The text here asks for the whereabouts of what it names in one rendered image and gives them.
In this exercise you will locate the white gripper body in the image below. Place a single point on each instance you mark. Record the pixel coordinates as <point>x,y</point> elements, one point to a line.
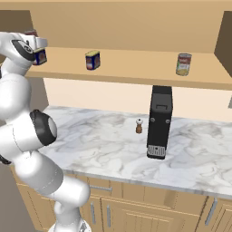
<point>38,42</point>

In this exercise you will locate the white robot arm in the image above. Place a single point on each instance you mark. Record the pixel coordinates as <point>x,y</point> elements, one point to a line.
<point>18,142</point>

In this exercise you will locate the wooden cabinet door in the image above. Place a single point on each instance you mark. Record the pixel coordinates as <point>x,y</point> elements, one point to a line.
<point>15,21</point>
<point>225,39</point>

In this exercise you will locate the blue can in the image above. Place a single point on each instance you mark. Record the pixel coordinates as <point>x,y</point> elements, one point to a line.
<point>40,57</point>
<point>92,60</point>

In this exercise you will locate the brown pepper mill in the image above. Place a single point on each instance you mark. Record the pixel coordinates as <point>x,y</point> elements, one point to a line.
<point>139,126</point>

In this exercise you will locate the black coffee machine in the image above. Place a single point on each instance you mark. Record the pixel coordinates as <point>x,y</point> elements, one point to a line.
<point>159,123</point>

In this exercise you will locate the red white yellow can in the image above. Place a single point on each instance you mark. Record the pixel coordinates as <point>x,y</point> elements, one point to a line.
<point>184,64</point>

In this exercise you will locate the wooden drawer front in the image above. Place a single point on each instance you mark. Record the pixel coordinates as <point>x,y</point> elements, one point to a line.
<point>99,182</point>
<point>160,195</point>

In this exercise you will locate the wooden cupboard door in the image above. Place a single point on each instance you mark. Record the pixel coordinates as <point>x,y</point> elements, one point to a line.
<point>97,216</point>
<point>222,217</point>
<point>145,217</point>
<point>33,205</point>

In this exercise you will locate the wooden wall cabinet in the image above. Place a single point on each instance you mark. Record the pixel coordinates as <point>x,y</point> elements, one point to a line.
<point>130,36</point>

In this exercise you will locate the grey wall fitting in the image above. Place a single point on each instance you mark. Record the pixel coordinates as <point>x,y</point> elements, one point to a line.
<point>230,102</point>

